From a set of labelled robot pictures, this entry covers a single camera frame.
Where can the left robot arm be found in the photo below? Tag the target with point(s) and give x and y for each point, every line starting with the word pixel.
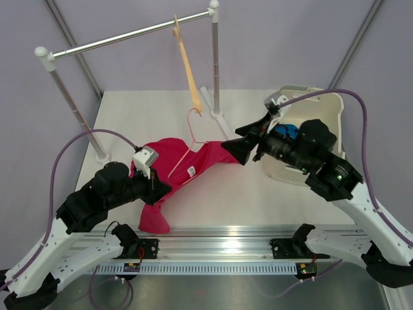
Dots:
pixel 35 283

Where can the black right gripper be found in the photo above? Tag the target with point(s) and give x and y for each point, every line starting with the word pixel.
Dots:
pixel 241 148

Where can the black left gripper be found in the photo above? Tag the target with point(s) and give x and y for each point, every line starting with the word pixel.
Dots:
pixel 155 188

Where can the cream laundry basket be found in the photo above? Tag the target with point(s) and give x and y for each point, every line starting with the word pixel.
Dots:
pixel 318 118

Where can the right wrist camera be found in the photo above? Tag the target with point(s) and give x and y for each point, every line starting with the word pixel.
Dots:
pixel 273 105

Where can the pink t shirt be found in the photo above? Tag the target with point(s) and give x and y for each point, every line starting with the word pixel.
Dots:
pixel 176 166

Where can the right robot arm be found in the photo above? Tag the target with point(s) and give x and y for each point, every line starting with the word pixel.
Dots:
pixel 386 256

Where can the white slotted cable duct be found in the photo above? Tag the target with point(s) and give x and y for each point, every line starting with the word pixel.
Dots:
pixel 197 268

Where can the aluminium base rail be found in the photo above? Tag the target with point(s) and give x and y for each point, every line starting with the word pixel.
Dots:
pixel 219 242

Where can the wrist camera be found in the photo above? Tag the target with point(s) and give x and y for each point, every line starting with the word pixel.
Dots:
pixel 143 160
pixel 273 105

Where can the beige plastic hanger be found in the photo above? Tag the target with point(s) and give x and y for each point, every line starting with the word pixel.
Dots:
pixel 196 102

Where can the blue t shirt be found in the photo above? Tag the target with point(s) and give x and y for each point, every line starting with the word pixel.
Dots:
pixel 289 130

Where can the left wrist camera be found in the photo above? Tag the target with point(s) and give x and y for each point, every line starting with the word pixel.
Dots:
pixel 143 160

